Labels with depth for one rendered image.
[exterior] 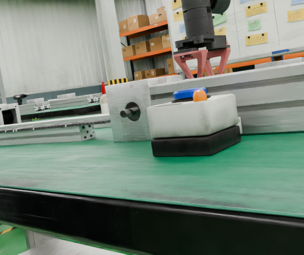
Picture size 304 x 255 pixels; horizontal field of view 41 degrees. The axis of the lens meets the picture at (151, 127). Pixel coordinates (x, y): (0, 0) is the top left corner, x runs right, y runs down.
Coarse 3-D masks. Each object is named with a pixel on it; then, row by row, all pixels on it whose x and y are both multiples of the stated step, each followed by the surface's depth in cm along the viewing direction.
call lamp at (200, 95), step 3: (198, 90) 44; (201, 90) 44; (195, 93) 44; (198, 93) 44; (201, 93) 44; (204, 93) 44; (195, 96) 44; (198, 96) 44; (201, 96) 44; (204, 96) 44; (195, 99) 44; (198, 99) 44; (201, 99) 44; (204, 99) 44
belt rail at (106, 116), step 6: (102, 114) 104; (108, 114) 100; (48, 120) 115; (54, 120) 110; (60, 120) 109; (66, 120) 107; (72, 120) 106; (78, 120) 105; (0, 126) 126; (6, 126) 124; (12, 126) 122; (18, 126) 120; (96, 126) 101; (102, 126) 100; (108, 126) 99
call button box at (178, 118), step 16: (208, 96) 47; (224, 96) 47; (160, 112) 47; (176, 112) 46; (192, 112) 44; (208, 112) 44; (224, 112) 47; (160, 128) 47; (176, 128) 46; (192, 128) 45; (208, 128) 44; (224, 128) 47; (160, 144) 48; (176, 144) 46; (192, 144) 45; (208, 144) 44; (224, 144) 46
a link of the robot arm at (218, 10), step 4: (216, 0) 83; (220, 0) 84; (224, 0) 86; (228, 0) 87; (212, 4) 84; (216, 4) 84; (220, 4) 85; (224, 4) 86; (228, 4) 87; (212, 8) 84; (216, 8) 85; (220, 8) 86; (224, 8) 87; (212, 12) 86; (216, 12) 87; (220, 12) 88
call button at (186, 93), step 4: (192, 88) 48; (196, 88) 47; (200, 88) 47; (204, 88) 48; (176, 92) 48; (180, 92) 47; (184, 92) 47; (188, 92) 47; (192, 92) 47; (176, 96) 48; (180, 96) 47; (184, 96) 47; (188, 96) 47; (192, 96) 47
